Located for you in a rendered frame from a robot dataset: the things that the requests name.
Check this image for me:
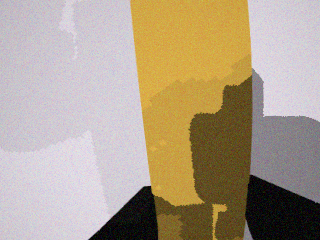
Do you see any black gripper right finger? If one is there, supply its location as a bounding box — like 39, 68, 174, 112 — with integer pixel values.
245, 175, 320, 240

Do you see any yellow bar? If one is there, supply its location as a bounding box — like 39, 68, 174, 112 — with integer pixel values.
131, 0, 252, 240

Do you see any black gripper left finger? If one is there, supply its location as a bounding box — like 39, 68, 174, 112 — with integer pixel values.
88, 187, 159, 240

